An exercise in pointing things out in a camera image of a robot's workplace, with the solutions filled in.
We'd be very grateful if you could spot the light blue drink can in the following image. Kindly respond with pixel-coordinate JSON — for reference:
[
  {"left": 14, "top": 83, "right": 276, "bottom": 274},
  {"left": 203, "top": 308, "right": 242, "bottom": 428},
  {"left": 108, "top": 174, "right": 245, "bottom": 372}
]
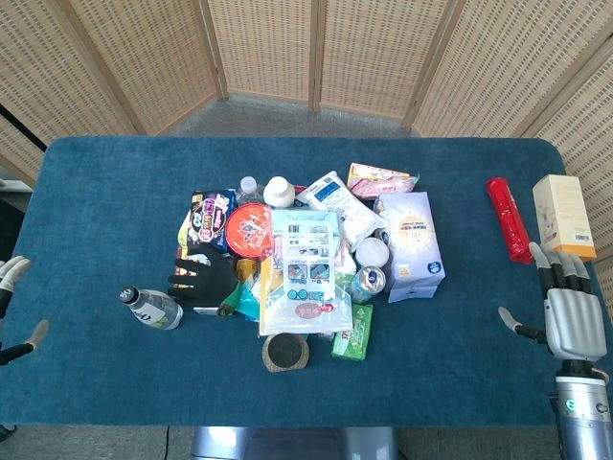
[{"left": 351, "top": 265, "right": 387, "bottom": 305}]

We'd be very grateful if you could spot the clear water bottle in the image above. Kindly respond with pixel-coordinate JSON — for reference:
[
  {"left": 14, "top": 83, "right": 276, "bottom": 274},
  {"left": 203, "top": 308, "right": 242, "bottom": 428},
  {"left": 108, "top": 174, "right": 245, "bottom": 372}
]
[{"left": 235, "top": 175, "right": 265, "bottom": 206}]

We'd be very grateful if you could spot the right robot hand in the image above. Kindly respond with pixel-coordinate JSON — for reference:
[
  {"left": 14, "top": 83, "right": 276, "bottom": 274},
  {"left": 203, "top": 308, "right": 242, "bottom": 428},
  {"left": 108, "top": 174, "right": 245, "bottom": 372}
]
[{"left": 497, "top": 241, "right": 608, "bottom": 364}]

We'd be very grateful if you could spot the large white printed plastic bag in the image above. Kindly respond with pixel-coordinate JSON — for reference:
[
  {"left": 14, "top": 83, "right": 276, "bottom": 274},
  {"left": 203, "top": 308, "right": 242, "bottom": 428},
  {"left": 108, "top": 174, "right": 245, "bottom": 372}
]
[{"left": 259, "top": 208, "right": 354, "bottom": 336}]

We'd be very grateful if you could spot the clear glass bottle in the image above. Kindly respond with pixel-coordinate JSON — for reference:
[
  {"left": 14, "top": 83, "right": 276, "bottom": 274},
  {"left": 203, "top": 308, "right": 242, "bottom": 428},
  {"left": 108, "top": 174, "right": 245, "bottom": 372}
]
[{"left": 118, "top": 286, "right": 185, "bottom": 331}]

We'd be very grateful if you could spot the round cork coaster black centre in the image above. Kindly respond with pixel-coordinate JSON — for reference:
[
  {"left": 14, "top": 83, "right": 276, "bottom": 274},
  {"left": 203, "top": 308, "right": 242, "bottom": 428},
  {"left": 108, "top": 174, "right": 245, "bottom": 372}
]
[{"left": 261, "top": 333, "right": 310, "bottom": 373}]

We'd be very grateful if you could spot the black work glove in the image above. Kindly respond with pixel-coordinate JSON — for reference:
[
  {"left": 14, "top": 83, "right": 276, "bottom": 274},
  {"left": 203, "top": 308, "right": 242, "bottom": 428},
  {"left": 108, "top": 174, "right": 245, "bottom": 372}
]
[{"left": 167, "top": 243, "right": 239, "bottom": 309}]

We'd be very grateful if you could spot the lavender tissue box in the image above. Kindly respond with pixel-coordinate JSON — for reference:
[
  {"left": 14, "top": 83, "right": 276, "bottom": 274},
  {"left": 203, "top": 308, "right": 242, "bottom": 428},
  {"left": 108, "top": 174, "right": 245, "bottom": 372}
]
[{"left": 374, "top": 191, "right": 446, "bottom": 304}]

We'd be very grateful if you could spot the woven bamboo folding screen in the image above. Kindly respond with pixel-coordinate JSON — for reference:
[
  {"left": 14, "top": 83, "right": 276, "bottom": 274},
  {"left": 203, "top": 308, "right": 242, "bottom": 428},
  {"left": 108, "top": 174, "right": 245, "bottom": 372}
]
[{"left": 0, "top": 0, "right": 613, "bottom": 308}]

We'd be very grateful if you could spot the red cylindrical tube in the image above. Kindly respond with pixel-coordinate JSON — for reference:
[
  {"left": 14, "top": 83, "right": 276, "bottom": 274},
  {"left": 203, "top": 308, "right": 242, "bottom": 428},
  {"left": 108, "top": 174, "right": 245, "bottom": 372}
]
[{"left": 486, "top": 176, "right": 534, "bottom": 265}]

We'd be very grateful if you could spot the green tissue pack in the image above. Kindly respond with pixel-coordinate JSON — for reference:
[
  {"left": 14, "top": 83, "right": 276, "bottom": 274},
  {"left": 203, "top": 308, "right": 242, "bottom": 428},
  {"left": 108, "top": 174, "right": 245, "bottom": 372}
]
[{"left": 330, "top": 303, "right": 375, "bottom": 360}]

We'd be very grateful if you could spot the white blue label pouch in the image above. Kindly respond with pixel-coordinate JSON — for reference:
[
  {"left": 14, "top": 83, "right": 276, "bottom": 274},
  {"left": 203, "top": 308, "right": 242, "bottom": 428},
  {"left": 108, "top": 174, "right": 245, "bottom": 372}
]
[{"left": 295, "top": 171, "right": 388, "bottom": 254}]

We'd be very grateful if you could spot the teal and orange snack packet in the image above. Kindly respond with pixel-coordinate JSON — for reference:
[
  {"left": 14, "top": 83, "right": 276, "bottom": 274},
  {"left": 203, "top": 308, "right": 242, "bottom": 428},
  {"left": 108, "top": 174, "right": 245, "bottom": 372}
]
[{"left": 216, "top": 258, "right": 263, "bottom": 321}]

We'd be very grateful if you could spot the white round jar lid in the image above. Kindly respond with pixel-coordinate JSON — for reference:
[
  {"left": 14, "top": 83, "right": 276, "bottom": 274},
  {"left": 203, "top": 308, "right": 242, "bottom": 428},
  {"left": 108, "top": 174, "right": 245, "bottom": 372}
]
[{"left": 354, "top": 237, "right": 390, "bottom": 268}]

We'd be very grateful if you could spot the red round instant noodle lid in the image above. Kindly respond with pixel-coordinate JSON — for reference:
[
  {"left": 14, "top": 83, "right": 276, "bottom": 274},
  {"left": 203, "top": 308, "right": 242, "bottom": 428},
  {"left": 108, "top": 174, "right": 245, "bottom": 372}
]
[{"left": 225, "top": 202, "right": 274, "bottom": 261}]

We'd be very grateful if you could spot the yellow snack packet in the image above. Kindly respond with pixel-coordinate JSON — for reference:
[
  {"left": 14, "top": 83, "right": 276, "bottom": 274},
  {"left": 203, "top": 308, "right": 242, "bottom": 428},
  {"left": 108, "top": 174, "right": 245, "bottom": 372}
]
[{"left": 174, "top": 210, "right": 193, "bottom": 263}]

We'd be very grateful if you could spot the white plastic bottle white cap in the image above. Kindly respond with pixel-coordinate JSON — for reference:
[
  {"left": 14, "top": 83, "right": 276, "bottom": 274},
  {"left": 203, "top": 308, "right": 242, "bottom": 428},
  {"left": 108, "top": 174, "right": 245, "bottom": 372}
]
[{"left": 262, "top": 175, "right": 296, "bottom": 210}]

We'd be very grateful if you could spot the dark colourful snack bag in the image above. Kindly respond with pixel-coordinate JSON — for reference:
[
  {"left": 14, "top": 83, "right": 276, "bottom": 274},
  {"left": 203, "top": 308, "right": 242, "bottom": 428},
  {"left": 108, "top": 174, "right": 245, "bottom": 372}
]
[{"left": 184, "top": 189, "right": 239, "bottom": 255}]

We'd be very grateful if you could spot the cream and orange carton box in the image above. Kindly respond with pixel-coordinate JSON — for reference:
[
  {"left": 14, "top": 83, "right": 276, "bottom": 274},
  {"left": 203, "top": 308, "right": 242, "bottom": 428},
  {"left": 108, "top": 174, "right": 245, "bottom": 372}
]
[{"left": 532, "top": 174, "right": 599, "bottom": 263}]

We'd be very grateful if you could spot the pink and yellow snack pack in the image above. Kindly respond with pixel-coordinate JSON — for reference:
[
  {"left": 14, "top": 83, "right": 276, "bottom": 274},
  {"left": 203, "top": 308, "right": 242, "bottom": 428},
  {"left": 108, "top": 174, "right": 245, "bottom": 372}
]
[{"left": 346, "top": 162, "right": 420, "bottom": 199}]

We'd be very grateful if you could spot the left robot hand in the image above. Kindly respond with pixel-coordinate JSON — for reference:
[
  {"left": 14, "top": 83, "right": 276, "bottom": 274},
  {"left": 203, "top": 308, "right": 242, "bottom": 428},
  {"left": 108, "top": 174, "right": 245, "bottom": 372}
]
[{"left": 0, "top": 255, "right": 51, "bottom": 367}]

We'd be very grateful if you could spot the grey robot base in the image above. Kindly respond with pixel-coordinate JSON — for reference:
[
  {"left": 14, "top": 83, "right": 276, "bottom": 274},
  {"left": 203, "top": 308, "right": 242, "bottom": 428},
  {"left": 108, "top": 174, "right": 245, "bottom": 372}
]
[{"left": 190, "top": 425, "right": 400, "bottom": 460}]

